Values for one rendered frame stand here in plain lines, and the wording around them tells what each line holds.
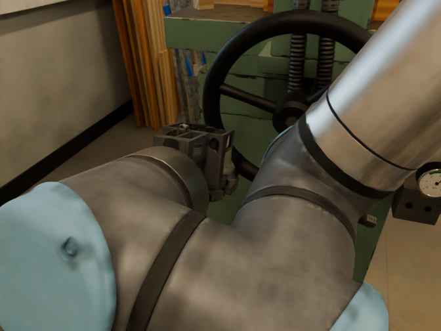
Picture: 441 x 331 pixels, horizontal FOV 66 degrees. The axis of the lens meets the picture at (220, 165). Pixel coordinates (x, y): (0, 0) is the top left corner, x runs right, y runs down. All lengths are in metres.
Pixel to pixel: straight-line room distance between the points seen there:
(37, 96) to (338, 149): 1.73
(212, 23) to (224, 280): 0.58
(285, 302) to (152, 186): 0.11
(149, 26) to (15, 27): 0.66
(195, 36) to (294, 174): 0.50
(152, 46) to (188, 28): 1.36
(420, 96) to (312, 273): 0.12
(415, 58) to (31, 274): 0.23
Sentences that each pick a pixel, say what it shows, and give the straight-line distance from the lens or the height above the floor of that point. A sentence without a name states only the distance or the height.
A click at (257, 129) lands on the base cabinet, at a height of 0.68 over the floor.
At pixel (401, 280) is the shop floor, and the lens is 1.45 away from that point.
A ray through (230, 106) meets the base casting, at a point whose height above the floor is 0.73.
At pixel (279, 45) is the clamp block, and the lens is 0.58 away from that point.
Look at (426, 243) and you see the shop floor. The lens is 1.64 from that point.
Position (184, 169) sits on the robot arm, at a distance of 0.28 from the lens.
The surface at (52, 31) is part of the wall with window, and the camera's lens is 1.94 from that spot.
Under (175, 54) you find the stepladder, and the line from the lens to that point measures 1.58.
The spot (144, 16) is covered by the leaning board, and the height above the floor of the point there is 0.67.
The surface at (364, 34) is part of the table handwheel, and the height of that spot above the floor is 0.93.
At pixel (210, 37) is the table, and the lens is 0.71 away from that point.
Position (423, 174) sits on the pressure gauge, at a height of 0.68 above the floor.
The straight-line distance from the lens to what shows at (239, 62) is 0.70.
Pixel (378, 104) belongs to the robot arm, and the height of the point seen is 0.95.
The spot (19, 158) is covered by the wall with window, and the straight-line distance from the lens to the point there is 1.86.
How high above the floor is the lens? 1.03
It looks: 34 degrees down
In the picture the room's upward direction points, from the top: straight up
